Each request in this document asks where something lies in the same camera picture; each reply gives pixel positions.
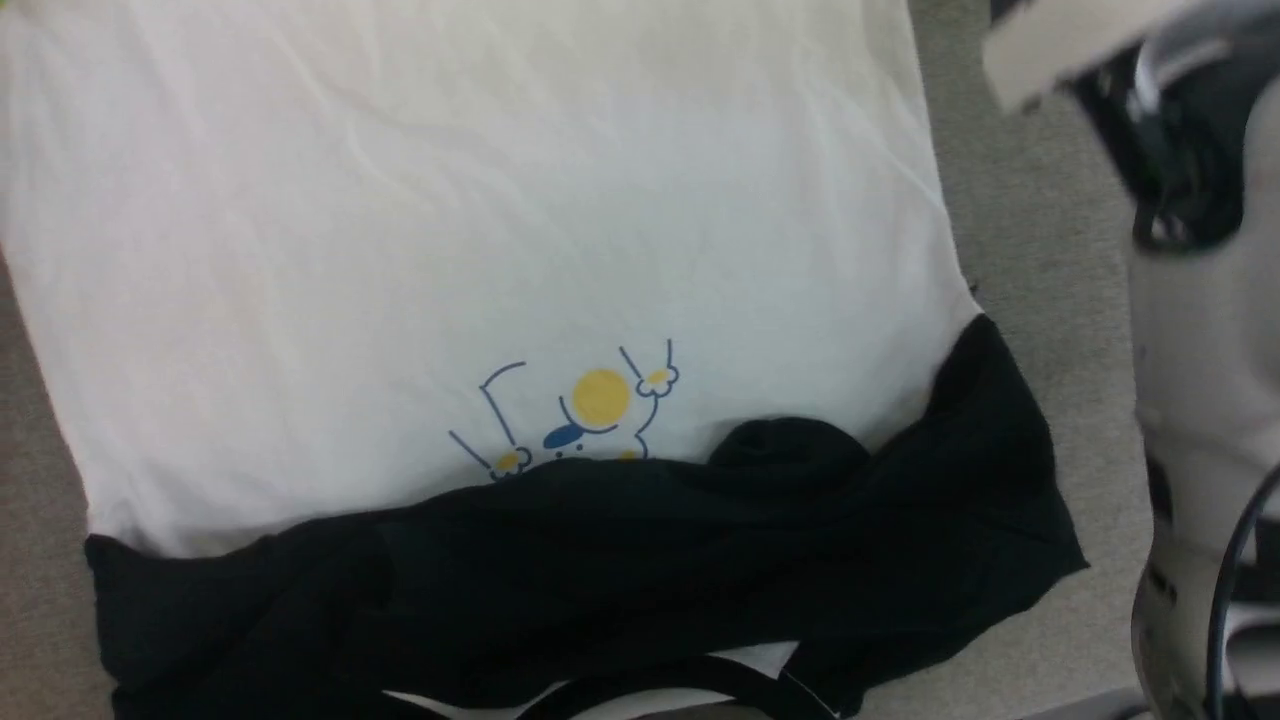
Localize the white t-shirt with black sleeves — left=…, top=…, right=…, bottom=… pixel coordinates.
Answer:
left=0, top=0, right=1091, bottom=720

